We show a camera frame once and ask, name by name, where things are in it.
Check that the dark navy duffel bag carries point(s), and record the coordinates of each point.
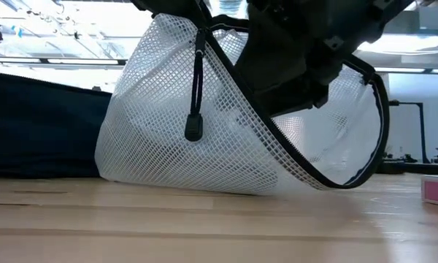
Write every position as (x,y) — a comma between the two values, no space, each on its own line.
(40,139)

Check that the black metal table frame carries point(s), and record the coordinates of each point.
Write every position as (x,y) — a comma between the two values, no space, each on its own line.
(434,168)

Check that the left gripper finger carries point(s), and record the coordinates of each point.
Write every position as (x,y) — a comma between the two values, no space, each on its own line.
(171,7)

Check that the clear mesh zip pouch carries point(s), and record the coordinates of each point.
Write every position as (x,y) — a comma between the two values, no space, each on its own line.
(160,146)

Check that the black gantry frame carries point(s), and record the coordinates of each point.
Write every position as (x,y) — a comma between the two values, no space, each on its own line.
(420,128)

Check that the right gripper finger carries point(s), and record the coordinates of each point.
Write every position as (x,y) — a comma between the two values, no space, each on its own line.
(288,95)

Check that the long ceiling light strip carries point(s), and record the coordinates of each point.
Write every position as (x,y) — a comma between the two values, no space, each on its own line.
(84,61)
(405,69)

